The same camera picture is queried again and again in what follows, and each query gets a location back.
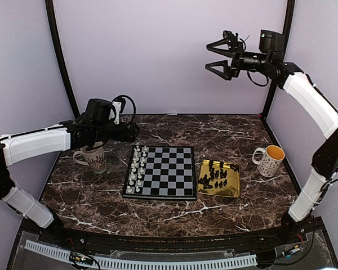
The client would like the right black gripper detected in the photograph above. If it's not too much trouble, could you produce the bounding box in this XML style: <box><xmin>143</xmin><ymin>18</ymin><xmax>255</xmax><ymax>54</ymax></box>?
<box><xmin>206</xmin><ymin>35</ymin><xmax>271</xmax><ymax>80</ymax></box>

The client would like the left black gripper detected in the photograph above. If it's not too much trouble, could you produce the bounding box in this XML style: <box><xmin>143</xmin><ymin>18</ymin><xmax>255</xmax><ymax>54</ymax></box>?
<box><xmin>93</xmin><ymin>121</ymin><xmax>139</xmax><ymax>142</ymax></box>

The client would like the black white chess board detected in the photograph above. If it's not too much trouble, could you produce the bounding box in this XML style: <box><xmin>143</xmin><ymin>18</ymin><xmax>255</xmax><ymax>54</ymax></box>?
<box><xmin>122</xmin><ymin>145</ymin><xmax>197</xmax><ymax>201</ymax></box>

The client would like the gold metal tray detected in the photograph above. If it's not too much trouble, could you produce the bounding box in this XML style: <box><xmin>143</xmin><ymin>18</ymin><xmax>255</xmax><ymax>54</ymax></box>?
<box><xmin>197</xmin><ymin>159</ymin><xmax>241</xmax><ymax>198</ymax></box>

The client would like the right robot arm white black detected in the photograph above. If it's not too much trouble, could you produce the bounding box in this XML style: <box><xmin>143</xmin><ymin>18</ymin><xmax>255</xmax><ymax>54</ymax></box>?
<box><xmin>205</xmin><ymin>30</ymin><xmax>338</xmax><ymax>244</ymax></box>

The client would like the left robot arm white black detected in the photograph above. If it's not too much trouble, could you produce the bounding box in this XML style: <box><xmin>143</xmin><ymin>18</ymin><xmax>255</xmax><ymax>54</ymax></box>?
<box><xmin>0</xmin><ymin>94</ymin><xmax>140</xmax><ymax>245</ymax></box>

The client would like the tall cactus print mug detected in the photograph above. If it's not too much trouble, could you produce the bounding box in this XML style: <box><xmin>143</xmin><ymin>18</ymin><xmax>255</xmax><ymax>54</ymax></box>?
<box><xmin>73</xmin><ymin>142</ymin><xmax>106</xmax><ymax>174</ymax></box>

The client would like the yellow inside cactus mug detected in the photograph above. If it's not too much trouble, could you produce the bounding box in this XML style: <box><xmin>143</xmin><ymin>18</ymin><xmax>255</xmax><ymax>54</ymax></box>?
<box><xmin>252</xmin><ymin>145</ymin><xmax>285</xmax><ymax>178</ymax></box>

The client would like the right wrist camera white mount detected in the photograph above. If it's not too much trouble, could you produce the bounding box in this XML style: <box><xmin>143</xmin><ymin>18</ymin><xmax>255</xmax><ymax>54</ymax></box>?
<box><xmin>223</xmin><ymin>30</ymin><xmax>239</xmax><ymax>48</ymax></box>

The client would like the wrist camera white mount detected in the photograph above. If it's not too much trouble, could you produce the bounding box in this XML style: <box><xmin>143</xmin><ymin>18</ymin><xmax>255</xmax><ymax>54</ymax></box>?
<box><xmin>109</xmin><ymin>96</ymin><xmax>126</xmax><ymax>125</ymax></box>
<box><xmin>223</xmin><ymin>30</ymin><xmax>239</xmax><ymax>48</ymax></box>

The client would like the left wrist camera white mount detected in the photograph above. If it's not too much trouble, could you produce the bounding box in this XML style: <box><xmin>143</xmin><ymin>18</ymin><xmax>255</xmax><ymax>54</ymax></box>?
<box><xmin>109</xmin><ymin>96</ymin><xmax>126</xmax><ymax>125</ymax></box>

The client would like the right black frame post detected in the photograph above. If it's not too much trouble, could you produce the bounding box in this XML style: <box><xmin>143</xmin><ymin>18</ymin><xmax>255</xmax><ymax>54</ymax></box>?
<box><xmin>260</xmin><ymin>0</ymin><xmax>296</xmax><ymax>120</ymax></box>

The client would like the black frame post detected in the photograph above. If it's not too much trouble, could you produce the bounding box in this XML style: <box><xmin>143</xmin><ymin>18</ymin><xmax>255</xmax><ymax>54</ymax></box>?
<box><xmin>45</xmin><ymin>0</ymin><xmax>79</xmax><ymax>118</ymax></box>
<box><xmin>260</xmin><ymin>0</ymin><xmax>296</xmax><ymax>120</ymax></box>

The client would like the black front rail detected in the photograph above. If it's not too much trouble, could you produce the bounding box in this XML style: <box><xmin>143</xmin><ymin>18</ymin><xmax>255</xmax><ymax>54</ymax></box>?
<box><xmin>64</xmin><ymin>228</ymin><xmax>281</xmax><ymax>251</ymax></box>

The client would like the left black frame post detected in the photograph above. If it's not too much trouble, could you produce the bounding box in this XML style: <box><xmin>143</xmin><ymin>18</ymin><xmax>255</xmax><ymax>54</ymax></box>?
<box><xmin>45</xmin><ymin>0</ymin><xmax>79</xmax><ymax>118</ymax></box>

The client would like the white slotted cable duct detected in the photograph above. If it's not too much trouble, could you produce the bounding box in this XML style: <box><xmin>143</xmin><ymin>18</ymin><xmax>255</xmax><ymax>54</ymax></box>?
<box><xmin>24</xmin><ymin>240</ymin><xmax>257</xmax><ymax>269</ymax></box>

